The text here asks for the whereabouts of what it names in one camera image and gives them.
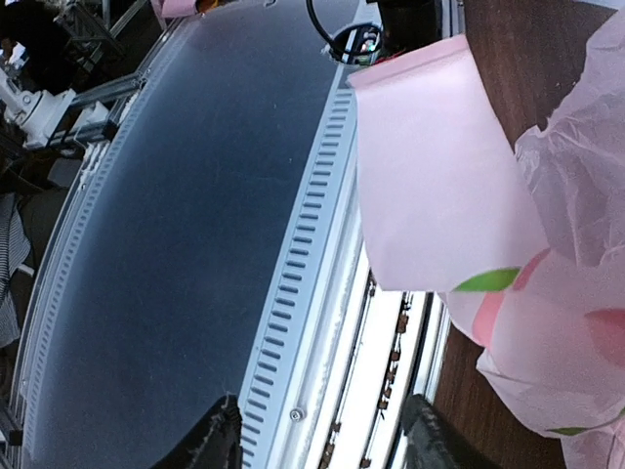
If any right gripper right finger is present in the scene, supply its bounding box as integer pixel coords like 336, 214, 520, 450
400, 394, 499, 469

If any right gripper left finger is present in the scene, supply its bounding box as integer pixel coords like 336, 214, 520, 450
152, 394, 243, 469

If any pink plastic trash bag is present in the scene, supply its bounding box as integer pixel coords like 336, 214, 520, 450
349, 12, 624, 468

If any torn pink bag piece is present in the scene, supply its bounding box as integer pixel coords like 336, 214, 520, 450
150, 0, 199, 19

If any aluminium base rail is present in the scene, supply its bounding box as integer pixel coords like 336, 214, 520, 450
1, 1, 449, 468

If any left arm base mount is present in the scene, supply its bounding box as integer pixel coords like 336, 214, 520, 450
306, 0, 442, 66

